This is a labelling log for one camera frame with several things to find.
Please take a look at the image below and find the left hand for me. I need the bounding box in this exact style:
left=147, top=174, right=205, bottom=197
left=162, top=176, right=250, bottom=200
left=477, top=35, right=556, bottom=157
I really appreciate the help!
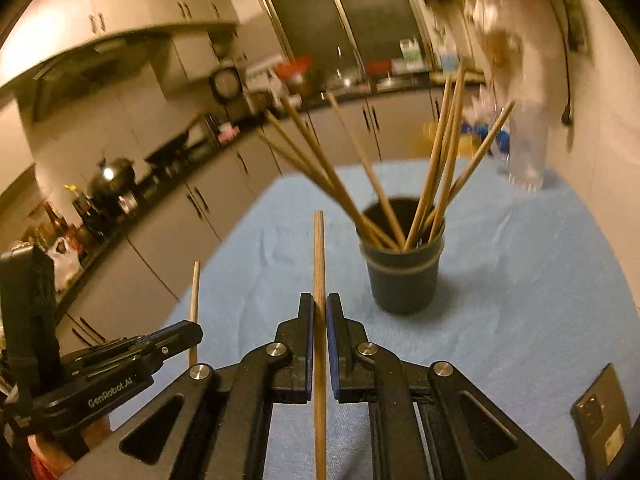
left=27, top=416, right=112, bottom=480

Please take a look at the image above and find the black smartphone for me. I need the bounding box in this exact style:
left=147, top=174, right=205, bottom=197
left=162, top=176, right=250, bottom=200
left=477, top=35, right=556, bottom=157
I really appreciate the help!
left=570, top=363, right=631, bottom=479

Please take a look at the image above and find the blue table cloth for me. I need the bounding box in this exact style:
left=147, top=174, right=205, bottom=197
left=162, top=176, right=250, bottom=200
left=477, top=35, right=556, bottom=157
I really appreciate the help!
left=106, top=158, right=640, bottom=480

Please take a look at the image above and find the dark cylindrical utensil holder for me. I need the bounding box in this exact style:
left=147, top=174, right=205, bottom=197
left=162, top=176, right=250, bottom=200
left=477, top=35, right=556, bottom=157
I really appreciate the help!
left=359, top=221, right=446, bottom=315

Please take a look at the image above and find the wooden chopstick in holder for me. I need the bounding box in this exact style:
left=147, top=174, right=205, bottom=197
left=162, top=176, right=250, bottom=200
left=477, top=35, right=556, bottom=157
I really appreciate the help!
left=326, top=92, right=406, bottom=249
left=257, top=132, right=398, bottom=249
left=404, top=75, right=452, bottom=252
left=420, top=101, right=515, bottom=234

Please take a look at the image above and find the steel pot with lid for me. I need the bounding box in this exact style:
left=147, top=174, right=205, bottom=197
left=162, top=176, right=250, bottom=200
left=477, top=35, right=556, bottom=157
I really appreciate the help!
left=89, top=157, right=136, bottom=200

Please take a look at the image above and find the frosted glass mug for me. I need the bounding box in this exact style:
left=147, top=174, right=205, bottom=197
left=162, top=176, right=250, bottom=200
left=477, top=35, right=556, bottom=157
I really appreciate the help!
left=508, top=101, right=550, bottom=192

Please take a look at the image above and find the rice cooker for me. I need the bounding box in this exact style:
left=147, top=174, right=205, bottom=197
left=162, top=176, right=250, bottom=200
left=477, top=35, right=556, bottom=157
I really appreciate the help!
left=208, top=66, right=250, bottom=122

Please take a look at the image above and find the range hood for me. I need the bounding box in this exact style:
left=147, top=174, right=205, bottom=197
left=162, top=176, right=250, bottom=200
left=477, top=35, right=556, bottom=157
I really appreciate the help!
left=32, top=34, right=169, bottom=122

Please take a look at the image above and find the red basin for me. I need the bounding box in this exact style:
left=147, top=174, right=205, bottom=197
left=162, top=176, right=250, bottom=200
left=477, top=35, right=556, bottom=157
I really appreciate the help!
left=273, top=56, right=312, bottom=81

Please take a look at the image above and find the white detergent bottle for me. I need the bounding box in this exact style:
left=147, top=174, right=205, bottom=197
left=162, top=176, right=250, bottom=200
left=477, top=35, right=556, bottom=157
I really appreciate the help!
left=399, top=38, right=423, bottom=64

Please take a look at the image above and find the black wok with handle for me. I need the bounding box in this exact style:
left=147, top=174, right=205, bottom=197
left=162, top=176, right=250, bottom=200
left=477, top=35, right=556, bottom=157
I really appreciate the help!
left=144, top=113, right=201, bottom=170

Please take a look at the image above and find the black power cable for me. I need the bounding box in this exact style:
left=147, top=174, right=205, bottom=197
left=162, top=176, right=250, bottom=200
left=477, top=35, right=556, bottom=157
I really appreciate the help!
left=549, top=0, right=575, bottom=127

